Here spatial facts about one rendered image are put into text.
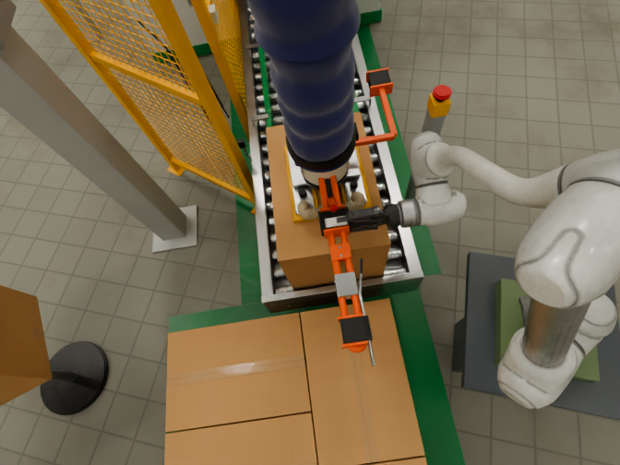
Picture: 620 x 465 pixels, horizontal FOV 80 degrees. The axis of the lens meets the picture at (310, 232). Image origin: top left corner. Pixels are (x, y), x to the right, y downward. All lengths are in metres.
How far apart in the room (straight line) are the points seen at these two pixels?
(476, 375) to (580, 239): 0.88
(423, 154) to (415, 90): 1.88
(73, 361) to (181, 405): 1.08
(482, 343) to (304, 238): 0.73
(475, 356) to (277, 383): 0.77
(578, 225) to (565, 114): 2.50
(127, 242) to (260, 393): 1.54
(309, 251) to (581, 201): 0.85
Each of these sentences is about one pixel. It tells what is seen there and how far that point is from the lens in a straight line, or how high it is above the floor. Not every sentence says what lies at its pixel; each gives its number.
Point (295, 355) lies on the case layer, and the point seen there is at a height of 0.54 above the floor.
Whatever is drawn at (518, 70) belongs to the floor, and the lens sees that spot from 3.35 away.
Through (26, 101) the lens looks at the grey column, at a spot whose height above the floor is 1.26.
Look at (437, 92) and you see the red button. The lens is 1.59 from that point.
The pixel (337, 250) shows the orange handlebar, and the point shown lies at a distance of 1.15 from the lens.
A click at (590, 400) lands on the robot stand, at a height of 0.75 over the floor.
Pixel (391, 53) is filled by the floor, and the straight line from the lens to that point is 3.32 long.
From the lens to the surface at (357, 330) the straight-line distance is 1.08.
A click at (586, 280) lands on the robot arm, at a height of 1.60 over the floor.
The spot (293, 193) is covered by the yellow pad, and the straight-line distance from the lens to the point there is 1.40.
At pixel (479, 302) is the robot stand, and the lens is 1.53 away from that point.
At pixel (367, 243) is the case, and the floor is 0.95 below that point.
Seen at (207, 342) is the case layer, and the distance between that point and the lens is 1.75.
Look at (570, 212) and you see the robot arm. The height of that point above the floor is 1.60.
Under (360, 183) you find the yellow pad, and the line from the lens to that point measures 1.40.
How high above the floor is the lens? 2.17
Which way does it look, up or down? 65 degrees down
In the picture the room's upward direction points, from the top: 15 degrees counter-clockwise
